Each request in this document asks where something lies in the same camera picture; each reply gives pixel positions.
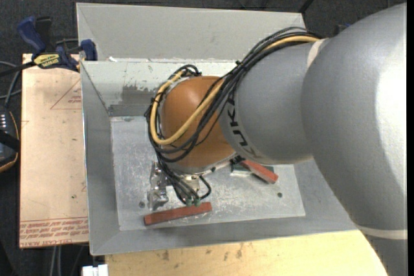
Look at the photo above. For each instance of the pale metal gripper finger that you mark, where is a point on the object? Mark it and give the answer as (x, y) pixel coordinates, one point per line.
(158, 175)
(157, 198)

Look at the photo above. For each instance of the brown cardboard board, red print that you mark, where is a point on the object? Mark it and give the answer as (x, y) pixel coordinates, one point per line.
(51, 145)

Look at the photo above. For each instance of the red-brown flat block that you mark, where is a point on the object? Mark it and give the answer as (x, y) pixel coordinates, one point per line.
(178, 214)
(262, 172)

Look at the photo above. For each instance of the grey metal bin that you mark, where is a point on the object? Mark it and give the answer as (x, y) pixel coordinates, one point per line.
(181, 32)

